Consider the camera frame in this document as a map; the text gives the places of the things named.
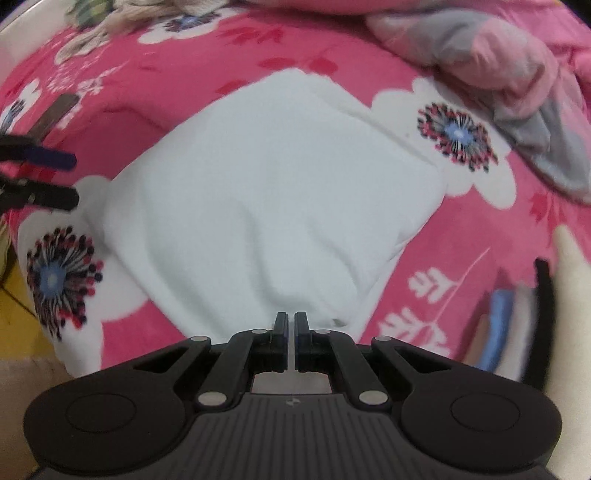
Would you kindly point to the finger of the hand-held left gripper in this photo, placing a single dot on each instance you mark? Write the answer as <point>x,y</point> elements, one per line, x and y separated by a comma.
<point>55,197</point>
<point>51,159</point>

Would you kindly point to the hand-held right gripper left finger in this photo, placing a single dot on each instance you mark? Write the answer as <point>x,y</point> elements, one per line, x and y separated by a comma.
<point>281,333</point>

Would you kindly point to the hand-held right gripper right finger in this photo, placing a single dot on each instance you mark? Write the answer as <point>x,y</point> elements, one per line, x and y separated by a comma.
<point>301,333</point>

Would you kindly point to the white shirt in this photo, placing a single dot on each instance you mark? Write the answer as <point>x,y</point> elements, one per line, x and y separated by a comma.
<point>277,194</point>

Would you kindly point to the multicoloured cloth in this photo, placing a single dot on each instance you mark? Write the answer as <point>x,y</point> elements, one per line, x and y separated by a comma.
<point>92,9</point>

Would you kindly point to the pink floral bed blanket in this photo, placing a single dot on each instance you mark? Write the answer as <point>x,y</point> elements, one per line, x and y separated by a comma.
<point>461,249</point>

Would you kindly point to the blue cloth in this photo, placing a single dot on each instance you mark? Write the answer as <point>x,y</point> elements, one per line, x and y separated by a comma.
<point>495,327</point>

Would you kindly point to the pink white grey quilt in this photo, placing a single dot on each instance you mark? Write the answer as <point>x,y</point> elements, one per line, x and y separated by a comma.
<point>508,60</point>

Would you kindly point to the white bed rail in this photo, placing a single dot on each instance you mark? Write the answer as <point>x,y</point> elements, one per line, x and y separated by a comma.
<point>14,41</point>

